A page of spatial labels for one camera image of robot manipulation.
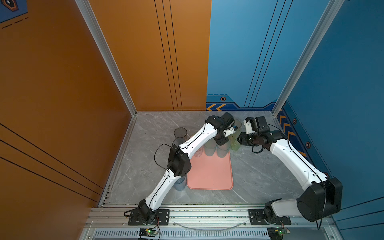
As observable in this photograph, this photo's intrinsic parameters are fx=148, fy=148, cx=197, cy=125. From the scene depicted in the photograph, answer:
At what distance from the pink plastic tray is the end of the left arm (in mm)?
172

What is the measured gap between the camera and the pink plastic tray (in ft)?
2.78

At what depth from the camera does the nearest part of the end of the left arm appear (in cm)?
67
